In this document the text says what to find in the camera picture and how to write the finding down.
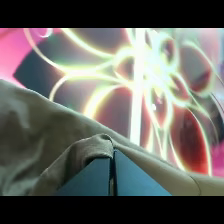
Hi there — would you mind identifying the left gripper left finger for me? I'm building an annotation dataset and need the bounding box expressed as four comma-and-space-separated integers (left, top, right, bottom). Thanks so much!
54, 156, 113, 197

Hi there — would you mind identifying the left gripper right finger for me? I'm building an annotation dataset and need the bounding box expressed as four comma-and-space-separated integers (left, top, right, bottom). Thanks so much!
113, 149, 173, 197

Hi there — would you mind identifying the brown garment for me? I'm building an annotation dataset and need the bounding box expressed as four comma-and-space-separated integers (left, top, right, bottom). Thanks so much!
0, 79, 224, 197

